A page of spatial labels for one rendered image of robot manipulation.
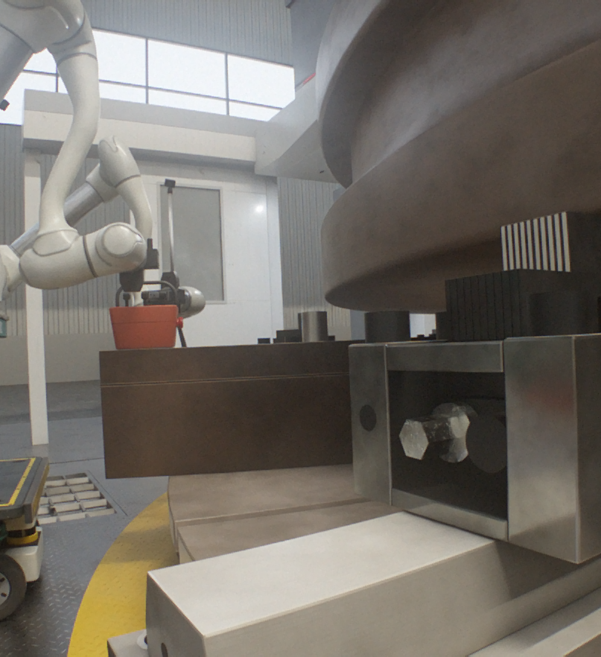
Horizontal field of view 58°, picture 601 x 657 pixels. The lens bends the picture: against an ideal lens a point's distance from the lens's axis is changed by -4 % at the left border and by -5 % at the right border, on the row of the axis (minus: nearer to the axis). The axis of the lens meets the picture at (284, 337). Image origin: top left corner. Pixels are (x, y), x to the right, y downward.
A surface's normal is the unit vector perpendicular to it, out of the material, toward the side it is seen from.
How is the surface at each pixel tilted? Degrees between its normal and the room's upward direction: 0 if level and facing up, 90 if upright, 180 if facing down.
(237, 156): 90
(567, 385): 90
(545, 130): 90
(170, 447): 90
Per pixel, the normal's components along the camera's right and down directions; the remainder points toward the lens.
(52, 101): 0.47, -0.04
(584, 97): -0.87, 0.04
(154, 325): 0.14, 0.10
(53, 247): 0.08, -0.18
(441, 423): 0.43, -0.48
